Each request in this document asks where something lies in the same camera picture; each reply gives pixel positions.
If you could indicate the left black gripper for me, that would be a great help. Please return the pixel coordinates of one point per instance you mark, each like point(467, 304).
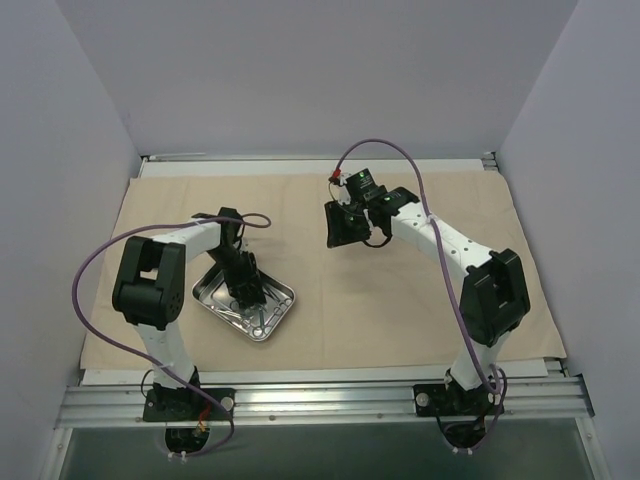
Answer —
point(245, 288)

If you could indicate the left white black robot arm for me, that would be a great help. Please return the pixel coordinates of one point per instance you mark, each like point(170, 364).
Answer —
point(149, 290)

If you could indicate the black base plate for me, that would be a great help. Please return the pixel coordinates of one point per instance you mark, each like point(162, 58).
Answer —
point(177, 405)
point(451, 400)

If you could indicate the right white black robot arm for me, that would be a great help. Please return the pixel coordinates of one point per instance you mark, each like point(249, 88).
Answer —
point(486, 288)

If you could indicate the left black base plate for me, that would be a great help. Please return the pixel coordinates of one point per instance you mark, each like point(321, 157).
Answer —
point(177, 405)

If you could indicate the surgical scissors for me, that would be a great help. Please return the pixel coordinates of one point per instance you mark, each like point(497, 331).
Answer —
point(232, 316)

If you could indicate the aluminium right side rail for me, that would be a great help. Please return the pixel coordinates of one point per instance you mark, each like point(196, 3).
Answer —
point(555, 365)

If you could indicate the steel instrument tray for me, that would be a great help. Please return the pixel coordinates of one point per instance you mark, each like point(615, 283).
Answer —
point(211, 290)

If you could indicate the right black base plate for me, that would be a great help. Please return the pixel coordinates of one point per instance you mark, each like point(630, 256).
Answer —
point(451, 400)

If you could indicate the beige cloth wrap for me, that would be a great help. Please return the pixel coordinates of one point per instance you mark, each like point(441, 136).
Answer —
point(355, 307)

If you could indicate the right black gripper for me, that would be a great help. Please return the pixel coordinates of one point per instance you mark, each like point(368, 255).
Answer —
point(343, 223)

